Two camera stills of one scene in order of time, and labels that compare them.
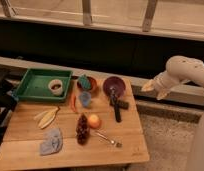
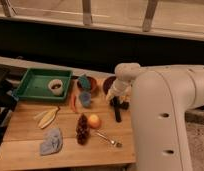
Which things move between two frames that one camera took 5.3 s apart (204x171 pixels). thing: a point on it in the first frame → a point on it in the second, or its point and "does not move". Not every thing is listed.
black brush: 118,106 does not move
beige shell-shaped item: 45,118 does not move
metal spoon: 119,145 does not move
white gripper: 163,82 → 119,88
